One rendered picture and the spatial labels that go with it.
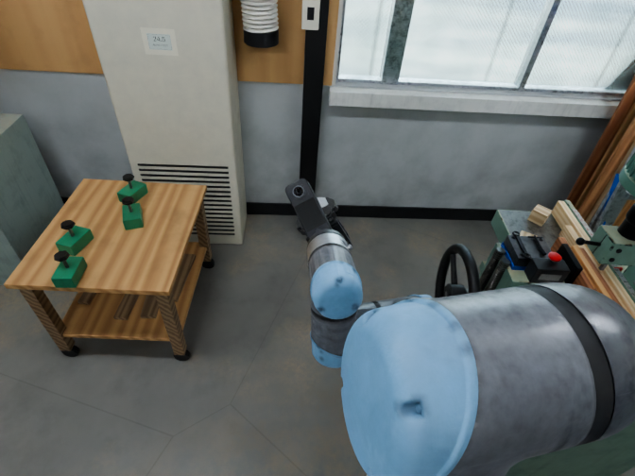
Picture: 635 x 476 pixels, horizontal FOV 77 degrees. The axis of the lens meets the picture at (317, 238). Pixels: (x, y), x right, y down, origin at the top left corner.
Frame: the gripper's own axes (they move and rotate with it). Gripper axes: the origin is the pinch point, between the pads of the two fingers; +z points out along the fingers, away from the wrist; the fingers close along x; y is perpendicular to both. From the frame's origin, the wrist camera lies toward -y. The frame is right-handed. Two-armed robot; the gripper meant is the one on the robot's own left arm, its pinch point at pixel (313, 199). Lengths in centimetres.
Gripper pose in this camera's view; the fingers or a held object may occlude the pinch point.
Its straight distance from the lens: 88.6
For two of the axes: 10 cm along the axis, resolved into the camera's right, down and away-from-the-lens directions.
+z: -0.8, -4.5, 8.9
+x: 8.6, -4.8, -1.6
